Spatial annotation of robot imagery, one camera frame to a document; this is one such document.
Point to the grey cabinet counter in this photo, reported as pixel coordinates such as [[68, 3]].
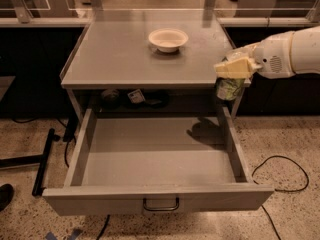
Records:
[[114, 52]]

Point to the grey open top drawer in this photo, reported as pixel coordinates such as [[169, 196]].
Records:
[[117, 162]]

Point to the green soda can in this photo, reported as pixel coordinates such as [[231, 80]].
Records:
[[228, 89]]

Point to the black bag with white label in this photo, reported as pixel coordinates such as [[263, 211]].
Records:
[[138, 98]]

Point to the black metal stand base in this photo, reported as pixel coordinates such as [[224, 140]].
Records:
[[40, 159]]

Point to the blue tape on floor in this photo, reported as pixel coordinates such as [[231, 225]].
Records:
[[72, 235]]

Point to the dark round object under counter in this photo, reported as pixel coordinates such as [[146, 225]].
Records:
[[110, 98]]

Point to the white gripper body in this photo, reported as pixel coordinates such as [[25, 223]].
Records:
[[271, 58]]

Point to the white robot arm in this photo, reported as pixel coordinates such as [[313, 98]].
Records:
[[305, 51]]

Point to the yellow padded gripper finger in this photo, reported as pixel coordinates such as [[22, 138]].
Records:
[[240, 68], [241, 52]]

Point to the black shoe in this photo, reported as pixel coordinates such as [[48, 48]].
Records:
[[6, 195]]

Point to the black drawer handle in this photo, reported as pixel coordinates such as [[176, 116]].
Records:
[[161, 205]]

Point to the white paper bowl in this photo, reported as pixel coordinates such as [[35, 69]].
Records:
[[168, 40]]

